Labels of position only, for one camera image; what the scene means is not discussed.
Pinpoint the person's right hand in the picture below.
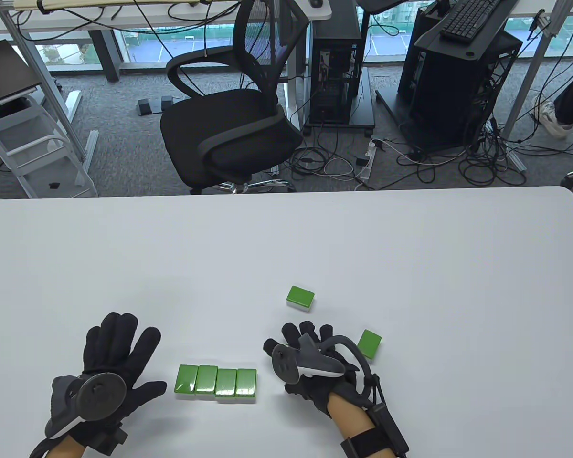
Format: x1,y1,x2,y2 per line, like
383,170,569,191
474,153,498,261
263,322,369,420

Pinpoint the person's left hand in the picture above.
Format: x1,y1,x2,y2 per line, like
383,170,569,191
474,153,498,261
70,312,168,455

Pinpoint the person's right forearm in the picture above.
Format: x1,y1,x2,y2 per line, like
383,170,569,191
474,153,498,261
327,392,372,443

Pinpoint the person's left forearm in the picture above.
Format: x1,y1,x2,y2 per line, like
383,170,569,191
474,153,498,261
47,433,87,458

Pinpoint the grey hand controller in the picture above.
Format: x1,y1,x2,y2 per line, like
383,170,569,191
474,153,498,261
44,372,127,440
271,333,372,397

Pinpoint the white metal step stool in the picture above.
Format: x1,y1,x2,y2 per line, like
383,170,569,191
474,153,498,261
0,93,98,198

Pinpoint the white power strip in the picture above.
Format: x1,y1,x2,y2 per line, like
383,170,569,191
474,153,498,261
355,138,382,181

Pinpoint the black mesh office chair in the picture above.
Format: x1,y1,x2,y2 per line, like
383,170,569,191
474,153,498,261
160,0,311,195

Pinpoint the black wheeled cart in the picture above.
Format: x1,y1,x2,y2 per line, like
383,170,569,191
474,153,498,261
302,66,376,138

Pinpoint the black flat panel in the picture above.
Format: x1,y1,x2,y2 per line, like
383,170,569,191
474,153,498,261
0,37,42,108

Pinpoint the black open computer rack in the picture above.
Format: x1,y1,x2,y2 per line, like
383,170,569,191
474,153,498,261
398,0,523,149

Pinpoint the black computer tower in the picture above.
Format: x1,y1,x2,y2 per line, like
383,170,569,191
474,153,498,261
308,0,363,125

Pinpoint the black keyboard shelf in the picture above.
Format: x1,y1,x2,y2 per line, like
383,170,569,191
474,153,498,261
413,0,523,60

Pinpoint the black keyboard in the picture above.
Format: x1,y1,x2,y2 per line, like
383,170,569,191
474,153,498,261
440,0,505,45

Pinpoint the black wrist strap module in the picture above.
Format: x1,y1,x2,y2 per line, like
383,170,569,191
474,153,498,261
339,402,410,458

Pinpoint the aluminium frame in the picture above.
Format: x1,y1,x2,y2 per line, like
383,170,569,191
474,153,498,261
0,0,99,165
503,0,571,172

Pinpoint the tangle of floor cables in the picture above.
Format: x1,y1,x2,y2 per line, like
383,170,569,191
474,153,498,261
286,110,528,187

